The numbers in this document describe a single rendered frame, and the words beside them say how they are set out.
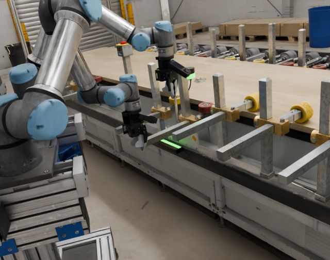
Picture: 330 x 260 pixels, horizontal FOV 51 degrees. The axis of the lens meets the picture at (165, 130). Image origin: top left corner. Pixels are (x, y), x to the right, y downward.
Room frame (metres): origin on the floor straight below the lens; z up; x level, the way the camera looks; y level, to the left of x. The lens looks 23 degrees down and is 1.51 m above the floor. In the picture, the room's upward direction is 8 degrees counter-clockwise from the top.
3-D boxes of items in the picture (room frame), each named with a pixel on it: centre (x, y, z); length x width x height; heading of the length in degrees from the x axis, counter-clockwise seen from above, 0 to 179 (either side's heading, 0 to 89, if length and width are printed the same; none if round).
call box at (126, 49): (2.10, 0.17, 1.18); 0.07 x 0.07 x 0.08; 35
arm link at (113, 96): (1.38, 0.19, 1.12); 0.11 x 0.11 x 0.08; 64
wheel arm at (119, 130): (1.80, 0.07, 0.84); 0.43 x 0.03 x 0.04; 125
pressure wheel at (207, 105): (1.71, -0.23, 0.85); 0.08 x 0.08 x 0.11
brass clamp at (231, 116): (1.46, -0.28, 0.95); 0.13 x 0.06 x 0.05; 35
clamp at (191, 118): (1.67, -0.14, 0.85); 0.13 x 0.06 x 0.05; 35
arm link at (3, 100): (1.02, 0.48, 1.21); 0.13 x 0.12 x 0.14; 64
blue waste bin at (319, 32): (6.64, -3.27, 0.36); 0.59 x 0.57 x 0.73; 130
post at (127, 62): (2.10, 0.17, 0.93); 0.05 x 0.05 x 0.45; 35
